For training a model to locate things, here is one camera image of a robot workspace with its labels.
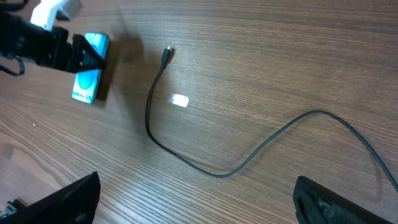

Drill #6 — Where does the black USB charging cable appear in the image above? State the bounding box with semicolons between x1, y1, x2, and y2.
144;45;398;194

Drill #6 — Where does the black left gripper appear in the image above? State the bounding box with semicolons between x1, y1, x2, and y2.
1;11;105;73

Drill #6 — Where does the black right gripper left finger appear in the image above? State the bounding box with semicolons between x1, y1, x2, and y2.
1;172;101;224

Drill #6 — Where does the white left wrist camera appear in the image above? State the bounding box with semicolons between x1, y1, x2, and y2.
30;0;83;31

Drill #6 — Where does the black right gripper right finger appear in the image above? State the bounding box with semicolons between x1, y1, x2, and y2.
293;176;392;224

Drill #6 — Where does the Galaxy S25 smartphone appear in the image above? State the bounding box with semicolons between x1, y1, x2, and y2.
72;32;109;105

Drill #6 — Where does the black left camera cable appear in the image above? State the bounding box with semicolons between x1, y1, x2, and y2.
0;55;26;77

